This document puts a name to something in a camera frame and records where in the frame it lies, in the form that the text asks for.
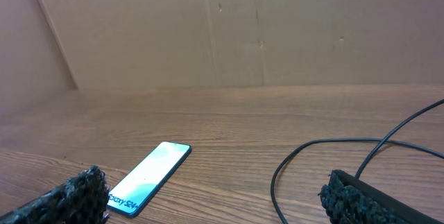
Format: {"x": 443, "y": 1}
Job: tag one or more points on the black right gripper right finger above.
{"x": 349, "y": 200}

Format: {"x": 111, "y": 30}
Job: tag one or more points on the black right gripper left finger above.
{"x": 80, "y": 200}

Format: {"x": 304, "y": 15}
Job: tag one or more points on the Samsung Galaxy smartphone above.
{"x": 136, "y": 190}

